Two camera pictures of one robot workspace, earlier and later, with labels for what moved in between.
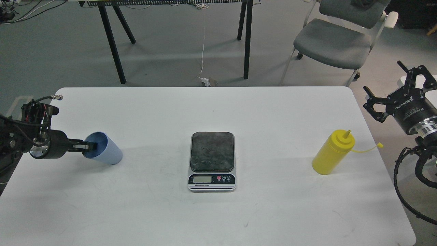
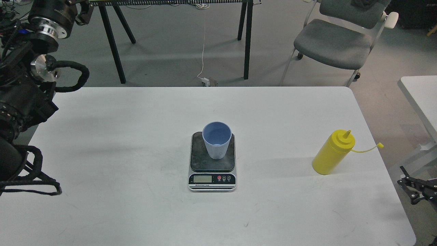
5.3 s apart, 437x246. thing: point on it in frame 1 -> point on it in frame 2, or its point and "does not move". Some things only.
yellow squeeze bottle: x=335 y=150 does not move
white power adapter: x=207 y=81 does not move
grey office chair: x=341 y=33 does not move
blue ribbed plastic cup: x=107 y=151 -> x=217 y=135
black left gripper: x=56 y=145 -> x=57 y=17
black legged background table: x=102 y=4 does not move
